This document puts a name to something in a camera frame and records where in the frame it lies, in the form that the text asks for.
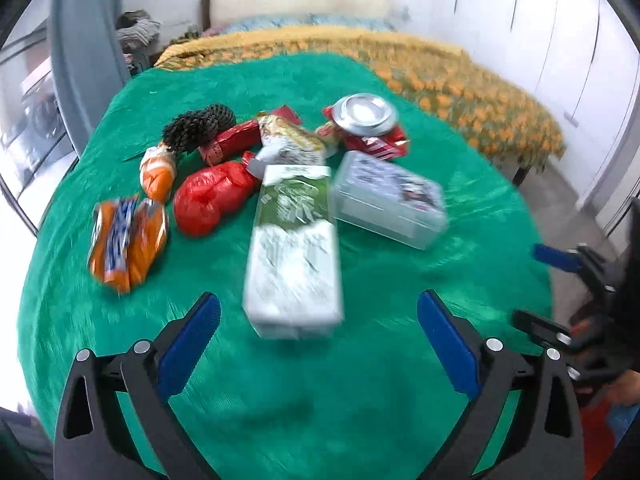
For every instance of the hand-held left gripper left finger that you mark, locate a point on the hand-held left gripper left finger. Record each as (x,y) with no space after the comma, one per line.
(192,340)

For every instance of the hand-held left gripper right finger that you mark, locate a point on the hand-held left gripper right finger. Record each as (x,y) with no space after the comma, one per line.
(447,340)

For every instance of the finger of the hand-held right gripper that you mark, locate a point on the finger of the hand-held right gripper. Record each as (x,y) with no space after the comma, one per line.
(555,257)
(540,327)

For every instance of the orange blue snack packet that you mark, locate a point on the orange blue snack packet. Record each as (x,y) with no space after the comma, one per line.
(140,245)

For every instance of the red bin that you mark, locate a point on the red bin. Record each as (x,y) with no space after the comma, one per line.
(595,440)

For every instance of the green white carton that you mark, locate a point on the green white carton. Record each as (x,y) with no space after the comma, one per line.
(295,270)

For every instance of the red plastic bag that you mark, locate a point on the red plastic bag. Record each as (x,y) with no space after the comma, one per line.
(210,197)

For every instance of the clear plastic box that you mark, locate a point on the clear plastic box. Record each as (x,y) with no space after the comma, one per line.
(385,195)

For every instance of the orange white snack packet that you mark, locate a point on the orange white snack packet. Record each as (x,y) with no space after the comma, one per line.
(159,175)

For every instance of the long red snack wrapper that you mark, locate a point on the long red snack wrapper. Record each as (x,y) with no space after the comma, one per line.
(230,140)

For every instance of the cream snack wrapper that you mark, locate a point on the cream snack wrapper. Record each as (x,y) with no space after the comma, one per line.
(290,137)

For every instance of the crushed red can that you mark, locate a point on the crushed red can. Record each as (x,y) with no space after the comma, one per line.
(362,112)

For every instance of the person's right hand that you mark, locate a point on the person's right hand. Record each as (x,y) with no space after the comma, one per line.
(625,390)

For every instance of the green tablecloth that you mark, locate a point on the green tablecloth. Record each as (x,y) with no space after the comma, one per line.
(375,385)

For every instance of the blue cloth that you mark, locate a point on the blue cloth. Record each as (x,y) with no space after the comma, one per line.
(622,420)

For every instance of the dark bed leg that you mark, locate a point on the dark bed leg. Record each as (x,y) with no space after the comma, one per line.
(521,174)

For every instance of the white wardrobe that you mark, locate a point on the white wardrobe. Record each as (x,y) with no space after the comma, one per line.
(550,35)

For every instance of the washing machine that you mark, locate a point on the washing machine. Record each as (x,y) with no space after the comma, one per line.
(42,110)

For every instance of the grey pillar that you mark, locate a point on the grey pillar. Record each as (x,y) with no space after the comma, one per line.
(85,45)

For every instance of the pile of clothes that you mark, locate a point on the pile of clothes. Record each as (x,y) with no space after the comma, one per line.
(137,30)

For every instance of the brown headboard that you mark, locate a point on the brown headboard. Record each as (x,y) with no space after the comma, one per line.
(205,10)

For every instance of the blue floral pillow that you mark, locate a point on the blue floral pillow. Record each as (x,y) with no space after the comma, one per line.
(310,21)

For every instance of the cream pillow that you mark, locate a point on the cream pillow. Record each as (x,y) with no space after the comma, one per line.
(300,2)

